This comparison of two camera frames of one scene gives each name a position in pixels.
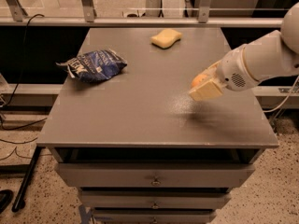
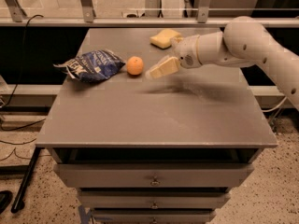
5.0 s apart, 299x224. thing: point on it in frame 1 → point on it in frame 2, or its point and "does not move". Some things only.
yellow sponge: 165,38 does not move
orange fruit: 199,79 → 135,65
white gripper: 232,68 → 186,51
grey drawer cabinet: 137,147 does not move
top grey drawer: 154,175 does not move
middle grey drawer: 154,200 does not move
